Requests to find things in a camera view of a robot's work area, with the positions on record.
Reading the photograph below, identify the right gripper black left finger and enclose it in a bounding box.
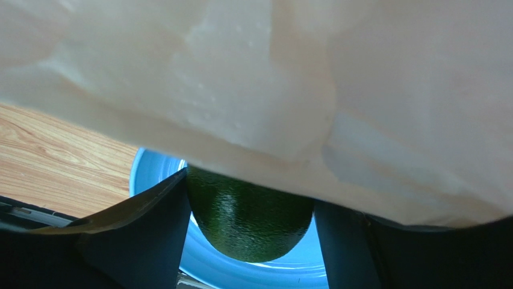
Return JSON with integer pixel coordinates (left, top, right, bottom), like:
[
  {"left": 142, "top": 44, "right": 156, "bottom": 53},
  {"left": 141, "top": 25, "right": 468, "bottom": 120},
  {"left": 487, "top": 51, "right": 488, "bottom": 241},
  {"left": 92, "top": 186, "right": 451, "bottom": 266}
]
[{"left": 1, "top": 170, "right": 191, "bottom": 288}]

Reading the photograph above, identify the green avocado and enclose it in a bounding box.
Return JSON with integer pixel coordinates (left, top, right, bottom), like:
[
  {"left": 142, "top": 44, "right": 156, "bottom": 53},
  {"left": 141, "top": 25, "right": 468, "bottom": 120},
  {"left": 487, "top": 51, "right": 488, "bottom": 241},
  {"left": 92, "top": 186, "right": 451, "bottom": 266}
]
[{"left": 186, "top": 166, "right": 314, "bottom": 263}]

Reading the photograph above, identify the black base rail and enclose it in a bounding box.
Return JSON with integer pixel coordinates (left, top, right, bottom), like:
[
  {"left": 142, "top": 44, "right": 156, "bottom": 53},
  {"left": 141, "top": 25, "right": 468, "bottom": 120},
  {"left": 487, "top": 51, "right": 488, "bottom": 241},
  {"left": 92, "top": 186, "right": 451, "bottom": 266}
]
[{"left": 1, "top": 196, "right": 78, "bottom": 231}]

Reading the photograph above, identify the banana print plastic bag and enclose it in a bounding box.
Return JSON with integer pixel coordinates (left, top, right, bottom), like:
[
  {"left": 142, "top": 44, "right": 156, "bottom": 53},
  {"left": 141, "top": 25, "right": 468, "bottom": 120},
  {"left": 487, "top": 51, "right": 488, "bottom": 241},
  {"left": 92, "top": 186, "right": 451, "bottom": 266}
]
[{"left": 1, "top": 1, "right": 512, "bottom": 227}]

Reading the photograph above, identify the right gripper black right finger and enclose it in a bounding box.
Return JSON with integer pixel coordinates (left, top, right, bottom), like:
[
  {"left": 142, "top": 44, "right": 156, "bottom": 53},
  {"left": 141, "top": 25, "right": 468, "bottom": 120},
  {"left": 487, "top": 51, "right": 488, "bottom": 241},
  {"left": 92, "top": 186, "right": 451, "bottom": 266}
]
[{"left": 314, "top": 200, "right": 512, "bottom": 288}]

